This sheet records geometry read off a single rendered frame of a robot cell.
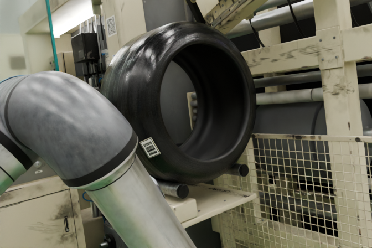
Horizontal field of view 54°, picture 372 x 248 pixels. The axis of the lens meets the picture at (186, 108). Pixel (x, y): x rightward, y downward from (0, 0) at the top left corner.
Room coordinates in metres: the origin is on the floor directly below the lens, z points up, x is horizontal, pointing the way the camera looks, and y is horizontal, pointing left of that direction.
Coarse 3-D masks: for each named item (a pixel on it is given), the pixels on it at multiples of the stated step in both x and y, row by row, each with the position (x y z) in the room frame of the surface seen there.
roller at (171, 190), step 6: (156, 180) 1.23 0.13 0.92; (162, 180) 1.21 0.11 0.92; (162, 186) 1.19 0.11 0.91; (168, 186) 1.16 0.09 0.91; (174, 186) 1.14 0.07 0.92; (180, 186) 1.13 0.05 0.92; (186, 186) 1.14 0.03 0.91; (168, 192) 1.16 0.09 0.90; (174, 192) 1.13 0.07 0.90; (180, 192) 1.12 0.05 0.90; (186, 192) 1.13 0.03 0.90
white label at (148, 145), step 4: (144, 140) 1.07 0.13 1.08; (148, 140) 1.07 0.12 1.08; (152, 140) 1.07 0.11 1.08; (144, 144) 1.08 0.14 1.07; (148, 144) 1.08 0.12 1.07; (152, 144) 1.08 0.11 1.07; (144, 148) 1.08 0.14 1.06; (148, 148) 1.08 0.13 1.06; (152, 148) 1.08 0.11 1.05; (156, 148) 1.08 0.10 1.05; (148, 152) 1.09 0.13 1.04; (152, 152) 1.09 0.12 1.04; (156, 152) 1.09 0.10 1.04; (148, 156) 1.09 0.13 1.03; (152, 156) 1.09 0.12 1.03
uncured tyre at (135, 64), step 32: (160, 32) 1.16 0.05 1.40; (192, 32) 1.19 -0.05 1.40; (128, 64) 1.12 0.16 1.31; (160, 64) 1.10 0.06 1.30; (192, 64) 1.52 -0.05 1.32; (224, 64) 1.46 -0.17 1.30; (128, 96) 1.08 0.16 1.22; (224, 96) 1.52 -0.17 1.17; (160, 128) 1.08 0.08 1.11; (224, 128) 1.49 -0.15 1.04; (160, 160) 1.10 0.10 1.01; (192, 160) 1.15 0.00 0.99; (224, 160) 1.23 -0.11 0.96
